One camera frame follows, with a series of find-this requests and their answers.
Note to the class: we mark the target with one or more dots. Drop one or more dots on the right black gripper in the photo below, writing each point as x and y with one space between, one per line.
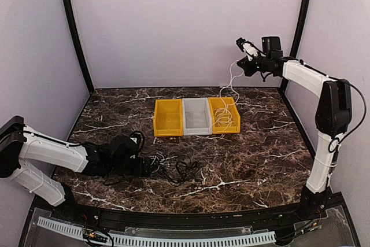
247 71

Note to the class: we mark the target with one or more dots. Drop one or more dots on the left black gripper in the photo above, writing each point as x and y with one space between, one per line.
146 171

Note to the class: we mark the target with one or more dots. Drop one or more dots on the yellow bin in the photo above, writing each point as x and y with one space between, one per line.
225 116
168 118

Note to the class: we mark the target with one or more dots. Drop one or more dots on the yellow bin front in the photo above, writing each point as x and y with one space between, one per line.
225 116

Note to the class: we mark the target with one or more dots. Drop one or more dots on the white translucent bin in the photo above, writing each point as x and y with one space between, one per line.
197 119

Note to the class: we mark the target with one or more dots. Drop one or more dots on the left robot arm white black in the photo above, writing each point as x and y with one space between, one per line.
20 144

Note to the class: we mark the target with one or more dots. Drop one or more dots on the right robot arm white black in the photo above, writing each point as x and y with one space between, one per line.
334 109

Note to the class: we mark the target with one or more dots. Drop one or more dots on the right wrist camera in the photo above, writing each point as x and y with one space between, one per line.
249 48

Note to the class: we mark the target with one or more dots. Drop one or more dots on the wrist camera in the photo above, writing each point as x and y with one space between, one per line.
249 48
139 139

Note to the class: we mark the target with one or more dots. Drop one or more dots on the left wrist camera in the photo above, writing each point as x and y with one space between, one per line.
139 139

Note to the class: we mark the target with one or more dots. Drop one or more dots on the white slotted cable duct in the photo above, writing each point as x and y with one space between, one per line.
134 236

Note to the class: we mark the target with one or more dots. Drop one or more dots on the black front rail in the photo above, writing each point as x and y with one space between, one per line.
268 218

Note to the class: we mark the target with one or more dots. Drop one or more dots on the left black frame post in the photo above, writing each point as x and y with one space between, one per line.
77 45

